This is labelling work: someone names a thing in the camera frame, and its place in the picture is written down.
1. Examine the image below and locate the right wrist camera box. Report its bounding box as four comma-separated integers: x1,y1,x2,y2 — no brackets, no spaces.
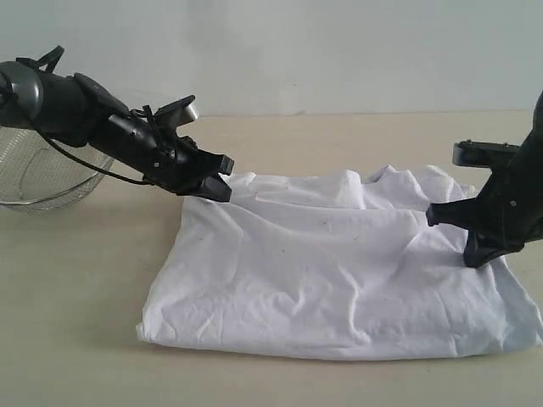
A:
452,140,520,170

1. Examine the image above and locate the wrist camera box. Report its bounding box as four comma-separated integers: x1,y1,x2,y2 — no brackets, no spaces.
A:
452,140,520,170
154,95,199,131

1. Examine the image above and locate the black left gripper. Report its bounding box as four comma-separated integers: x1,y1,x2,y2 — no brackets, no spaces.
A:
139,135,235,203

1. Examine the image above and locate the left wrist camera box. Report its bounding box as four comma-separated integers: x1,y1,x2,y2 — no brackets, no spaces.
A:
154,95,199,131

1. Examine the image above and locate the metal mesh strainer bowl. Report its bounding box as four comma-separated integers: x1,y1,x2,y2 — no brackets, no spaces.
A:
1,127,104,213

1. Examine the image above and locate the white t-shirt red lettering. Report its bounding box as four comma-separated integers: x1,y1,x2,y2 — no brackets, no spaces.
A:
136,165,542,360

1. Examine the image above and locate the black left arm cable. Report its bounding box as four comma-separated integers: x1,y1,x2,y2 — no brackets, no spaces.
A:
0,45,171,187

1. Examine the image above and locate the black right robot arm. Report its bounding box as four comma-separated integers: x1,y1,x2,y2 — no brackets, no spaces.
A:
426,98,542,268

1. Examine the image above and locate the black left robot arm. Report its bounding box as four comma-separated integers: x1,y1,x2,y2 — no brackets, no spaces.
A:
1,59,234,203

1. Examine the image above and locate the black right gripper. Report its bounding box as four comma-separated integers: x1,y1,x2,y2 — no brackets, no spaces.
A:
426,169,542,267

